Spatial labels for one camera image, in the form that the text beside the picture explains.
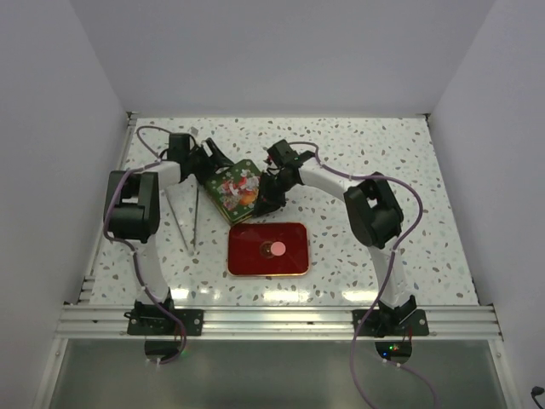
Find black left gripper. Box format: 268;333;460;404
186;141;235;187

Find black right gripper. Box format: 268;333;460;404
253;170;297;216

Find green tin lid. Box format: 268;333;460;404
204;159;261;225

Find steel serving tongs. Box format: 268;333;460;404
165;182;200;256

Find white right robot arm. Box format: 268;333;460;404
252;140;423;335

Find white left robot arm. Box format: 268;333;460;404
102;133;234;335

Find pink sandwich cookie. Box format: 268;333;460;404
270;241;286;256

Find red lacquer tray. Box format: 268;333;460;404
227;222;310;277

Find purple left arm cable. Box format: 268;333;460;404
104;125;191;366

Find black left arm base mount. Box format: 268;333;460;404
123;298;204;337

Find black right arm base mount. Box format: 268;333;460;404
352;295;430;337

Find aluminium frame rail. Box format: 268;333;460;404
54;305;502;341

